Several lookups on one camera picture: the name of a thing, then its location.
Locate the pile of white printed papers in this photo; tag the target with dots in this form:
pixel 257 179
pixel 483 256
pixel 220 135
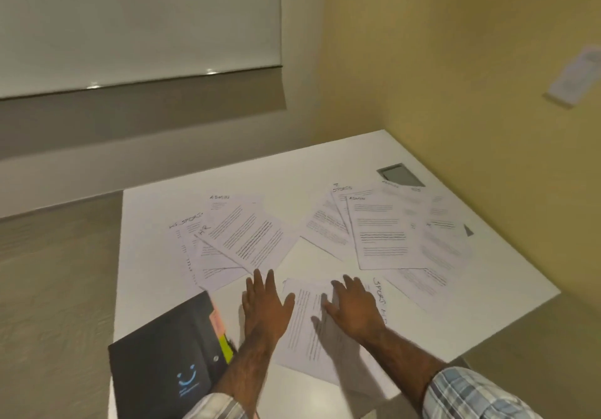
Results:
pixel 253 235

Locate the person's right forearm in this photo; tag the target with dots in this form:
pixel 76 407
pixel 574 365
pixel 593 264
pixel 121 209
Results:
pixel 404 362

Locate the person's left hand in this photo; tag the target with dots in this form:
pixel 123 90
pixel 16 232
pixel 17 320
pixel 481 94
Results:
pixel 263 310

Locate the person's left forearm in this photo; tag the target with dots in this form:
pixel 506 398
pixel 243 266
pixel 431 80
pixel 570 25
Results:
pixel 244 371

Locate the black expanding folder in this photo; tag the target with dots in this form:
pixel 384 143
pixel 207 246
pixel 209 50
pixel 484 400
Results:
pixel 155 353

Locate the person's right hand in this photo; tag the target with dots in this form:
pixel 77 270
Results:
pixel 359 315

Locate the white wall board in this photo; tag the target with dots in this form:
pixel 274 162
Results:
pixel 141 19

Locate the plaid shirt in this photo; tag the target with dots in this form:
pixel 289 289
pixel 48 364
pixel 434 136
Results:
pixel 469 395

